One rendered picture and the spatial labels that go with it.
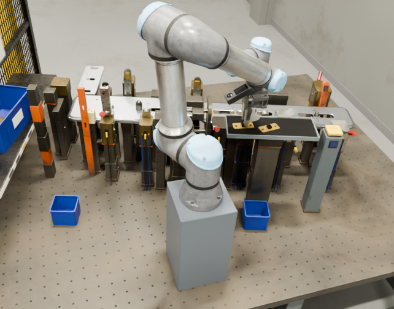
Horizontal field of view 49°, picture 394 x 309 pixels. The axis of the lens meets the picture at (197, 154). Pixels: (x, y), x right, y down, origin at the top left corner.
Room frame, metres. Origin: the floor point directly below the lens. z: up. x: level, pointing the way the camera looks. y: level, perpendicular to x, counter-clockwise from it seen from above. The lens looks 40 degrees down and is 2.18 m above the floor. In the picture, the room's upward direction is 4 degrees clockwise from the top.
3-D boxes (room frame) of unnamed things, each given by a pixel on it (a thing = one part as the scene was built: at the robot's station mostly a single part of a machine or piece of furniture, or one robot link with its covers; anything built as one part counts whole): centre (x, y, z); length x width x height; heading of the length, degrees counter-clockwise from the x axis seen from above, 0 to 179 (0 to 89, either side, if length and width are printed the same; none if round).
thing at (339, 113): (1.77, -0.06, 1.00); 1.38 x 0.22 x 0.02; 93
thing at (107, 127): (1.56, 0.41, 0.87); 0.10 x 0.07 x 0.35; 3
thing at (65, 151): (1.73, 0.68, 0.85); 0.12 x 0.03 x 0.30; 3
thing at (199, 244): (1.08, -0.02, 0.90); 0.20 x 0.20 x 0.40; 19
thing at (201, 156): (1.08, -0.02, 1.27); 0.13 x 0.12 x 0.14; 45
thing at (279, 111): (1.60, -0.38, 0.90); 0.13 x 0.08 x 0.41; 3
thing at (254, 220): (1.33, -0.28, 0.75); 0.11 x 0.10 x 0.09; 93
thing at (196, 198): (1.08, -0.02, 1.15); 0.15 x 0.15 x 0.10
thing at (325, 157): (1.45, -0.55, 0.92); 0.08 x 0.08 x 0.44; 3
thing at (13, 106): (1.47, 0.84, 1.10); 0.30 x 0.17 x 0.13; 176
